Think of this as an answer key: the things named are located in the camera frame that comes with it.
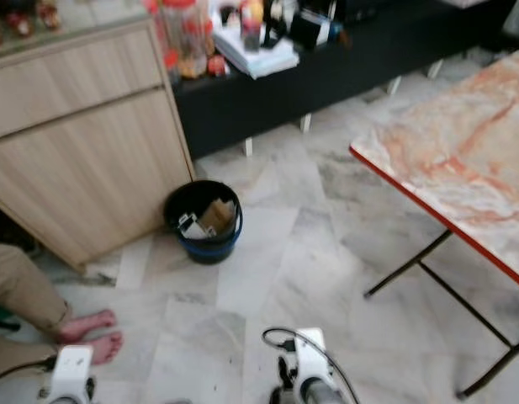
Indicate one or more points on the bare foot of person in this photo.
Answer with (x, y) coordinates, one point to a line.
(87, 325)
(103, 347)

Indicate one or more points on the bottle with red yellow label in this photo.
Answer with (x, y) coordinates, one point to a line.
(252, 23)

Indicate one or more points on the black box with white label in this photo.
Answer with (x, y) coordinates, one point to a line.
(314, 29)

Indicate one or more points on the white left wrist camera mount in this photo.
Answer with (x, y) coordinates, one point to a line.
(72, 374)

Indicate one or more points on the marble pattern folding table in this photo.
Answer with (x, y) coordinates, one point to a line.
(452, 151)

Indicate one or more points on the clear plastic jar red lid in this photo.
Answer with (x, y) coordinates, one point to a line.
(186, 40)

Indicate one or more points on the white bench leg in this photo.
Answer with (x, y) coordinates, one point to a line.
(395, 85)
(306, 124)
(435, 69)
(250, 147)

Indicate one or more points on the red figurine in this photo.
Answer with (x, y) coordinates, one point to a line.
(24, 23)
(50, 14)

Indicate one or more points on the brown cardboard trash piece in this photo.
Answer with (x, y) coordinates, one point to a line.
(219, 216)

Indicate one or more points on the small red container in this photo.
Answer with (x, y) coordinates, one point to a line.
(217, 66)

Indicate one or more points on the white trash packet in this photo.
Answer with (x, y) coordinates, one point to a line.
(193, 226)

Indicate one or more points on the beige trouser leg of person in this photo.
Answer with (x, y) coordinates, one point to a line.
(23, 286)
(19, 358)

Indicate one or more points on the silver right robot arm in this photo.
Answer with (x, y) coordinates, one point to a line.
(322, 392)

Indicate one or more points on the light wood cabinet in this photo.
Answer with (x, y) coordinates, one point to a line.
(91, 143)

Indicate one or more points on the dark green seat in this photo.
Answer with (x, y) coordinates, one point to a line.
(2, 317)

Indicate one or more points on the light wood cabinet door panel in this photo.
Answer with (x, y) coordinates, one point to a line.
(99, 181)

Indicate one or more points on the black metal table leg frame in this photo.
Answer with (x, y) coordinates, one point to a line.
(431, 273)

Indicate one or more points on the stack of white papers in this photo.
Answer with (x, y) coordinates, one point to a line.
(257, 59)

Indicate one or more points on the light wood drawer front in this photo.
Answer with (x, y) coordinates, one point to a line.
(74, 84)

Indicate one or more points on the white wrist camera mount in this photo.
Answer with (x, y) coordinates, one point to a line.
(72, 374)
(311, 358)

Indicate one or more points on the black rubbish bin blue band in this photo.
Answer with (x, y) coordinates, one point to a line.
(207, 251)

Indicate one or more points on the long black low bench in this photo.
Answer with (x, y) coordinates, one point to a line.
(360, 76)

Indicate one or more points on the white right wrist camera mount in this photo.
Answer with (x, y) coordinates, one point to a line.
(311, 358)

